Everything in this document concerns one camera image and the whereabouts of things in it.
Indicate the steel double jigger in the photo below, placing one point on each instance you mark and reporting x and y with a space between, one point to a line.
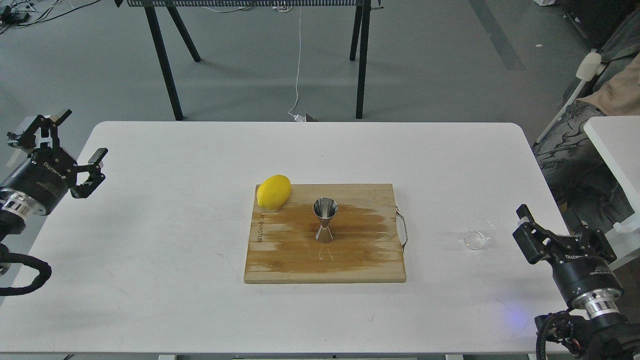
324 209

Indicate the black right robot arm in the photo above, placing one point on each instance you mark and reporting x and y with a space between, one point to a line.
592 327

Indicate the wooden cutting board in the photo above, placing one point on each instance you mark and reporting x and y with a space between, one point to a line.
282 248

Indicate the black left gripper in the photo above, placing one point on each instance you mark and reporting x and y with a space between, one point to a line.
48 172

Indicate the white office chair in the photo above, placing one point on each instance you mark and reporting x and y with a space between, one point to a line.
589 69

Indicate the person in tan shirt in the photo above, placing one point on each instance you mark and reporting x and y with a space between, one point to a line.
580 182

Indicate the white side table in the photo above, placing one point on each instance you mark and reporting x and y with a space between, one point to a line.
617 140

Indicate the small clear glass cup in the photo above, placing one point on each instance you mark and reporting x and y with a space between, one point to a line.
478 234

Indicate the yellow lemon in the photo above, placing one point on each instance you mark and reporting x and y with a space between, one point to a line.
273 192

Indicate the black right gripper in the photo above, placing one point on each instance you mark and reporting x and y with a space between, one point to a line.
580 263

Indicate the black metal table frame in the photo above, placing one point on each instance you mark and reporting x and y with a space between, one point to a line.
252 42

